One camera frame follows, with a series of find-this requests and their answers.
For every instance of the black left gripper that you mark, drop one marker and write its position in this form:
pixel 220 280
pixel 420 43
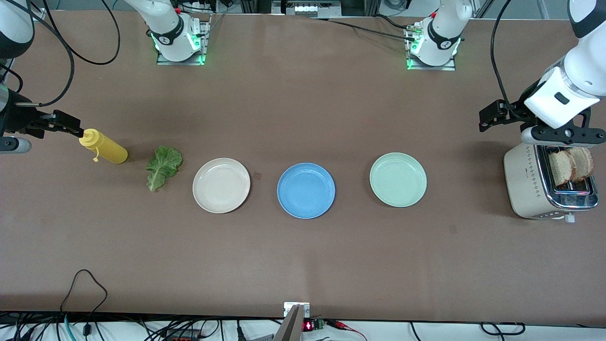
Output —
pixel 517 112

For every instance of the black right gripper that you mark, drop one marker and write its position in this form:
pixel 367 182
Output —
pixel 18 118

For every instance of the yellow mustard squeeze bottle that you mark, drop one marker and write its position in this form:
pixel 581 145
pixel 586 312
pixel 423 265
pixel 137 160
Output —
pixel 111 151

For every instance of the brown bread slice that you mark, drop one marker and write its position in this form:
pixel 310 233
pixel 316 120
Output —
pixel 584 163
pixel 561 168

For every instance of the green lettuce leaf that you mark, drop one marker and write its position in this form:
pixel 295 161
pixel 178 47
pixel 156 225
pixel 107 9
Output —
pixel 163 163

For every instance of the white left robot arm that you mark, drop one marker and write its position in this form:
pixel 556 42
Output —
pixel 582 71

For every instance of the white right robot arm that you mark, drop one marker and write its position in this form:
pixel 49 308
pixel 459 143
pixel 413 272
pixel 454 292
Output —
pixel 170 28

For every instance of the light green round plate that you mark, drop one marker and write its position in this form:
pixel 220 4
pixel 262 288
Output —
pixel 398 180

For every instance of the beige round plate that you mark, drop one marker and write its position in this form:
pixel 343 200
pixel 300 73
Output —
pixel 221 185

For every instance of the blue round plate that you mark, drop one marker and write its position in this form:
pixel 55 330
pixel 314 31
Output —
pixel 306 191

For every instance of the cream and chrome toaster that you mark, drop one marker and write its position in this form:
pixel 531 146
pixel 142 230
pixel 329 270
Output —
pixel 525 184

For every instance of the white power strip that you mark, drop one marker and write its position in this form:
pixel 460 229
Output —
pixel 199 5

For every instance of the metal device with white lights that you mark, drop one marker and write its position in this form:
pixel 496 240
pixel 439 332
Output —
pixel 305 8

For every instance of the orange connector strip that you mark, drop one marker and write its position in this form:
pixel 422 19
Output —
pixel 180 337

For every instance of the red LED display module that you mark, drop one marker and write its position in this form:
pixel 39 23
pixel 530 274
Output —
pixel 308 326

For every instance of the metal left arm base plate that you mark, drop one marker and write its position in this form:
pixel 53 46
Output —
pixel 433 68

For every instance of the silver table corner bracket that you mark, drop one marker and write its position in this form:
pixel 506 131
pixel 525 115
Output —
pixel 40 15

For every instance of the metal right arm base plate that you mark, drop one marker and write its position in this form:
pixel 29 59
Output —
pixel 180 62

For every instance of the small white metal bracket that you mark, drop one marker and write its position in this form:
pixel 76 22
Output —
pixel 289 308

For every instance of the grey metal mount bar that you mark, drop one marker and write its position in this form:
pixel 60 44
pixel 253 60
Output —
pixel 291 329

